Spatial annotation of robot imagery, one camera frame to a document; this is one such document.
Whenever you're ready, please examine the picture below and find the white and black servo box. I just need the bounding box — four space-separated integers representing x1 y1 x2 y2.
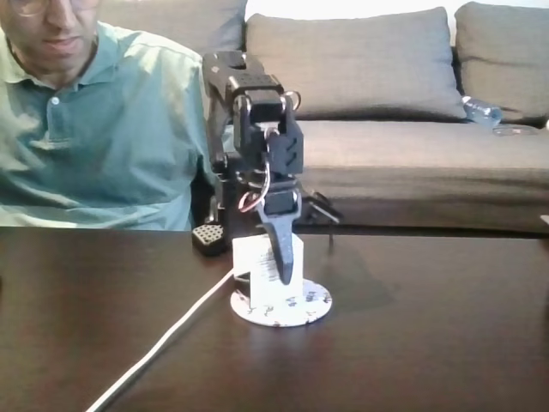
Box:
231 233 306 308

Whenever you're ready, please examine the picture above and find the round cartoon-print coaster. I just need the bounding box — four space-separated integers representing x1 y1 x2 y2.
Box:
230 277 335 330

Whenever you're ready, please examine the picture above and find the black perforated table clamp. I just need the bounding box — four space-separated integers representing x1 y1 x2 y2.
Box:
190 222 229 258

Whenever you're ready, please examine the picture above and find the grey fabric sofa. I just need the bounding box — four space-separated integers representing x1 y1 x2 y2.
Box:
97 0 549 237

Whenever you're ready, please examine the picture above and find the grey sofa back cushion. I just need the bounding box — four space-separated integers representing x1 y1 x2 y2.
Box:
243 5 469 124
453 1 549 126
97 0 249 82

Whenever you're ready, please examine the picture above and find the person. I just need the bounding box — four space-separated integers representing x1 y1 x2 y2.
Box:
0 0 215 233

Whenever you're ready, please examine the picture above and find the clear plastic water bottle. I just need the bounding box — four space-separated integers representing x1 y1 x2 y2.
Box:
461 94 504 126

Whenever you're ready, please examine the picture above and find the clear glass dish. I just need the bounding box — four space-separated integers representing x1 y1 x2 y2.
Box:
492 124 538 138

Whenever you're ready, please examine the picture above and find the red and white servo wire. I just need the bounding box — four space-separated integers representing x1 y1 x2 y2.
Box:
238 124 278 216

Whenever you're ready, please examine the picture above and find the white cable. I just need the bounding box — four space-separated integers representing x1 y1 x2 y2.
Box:
85 268 235 412

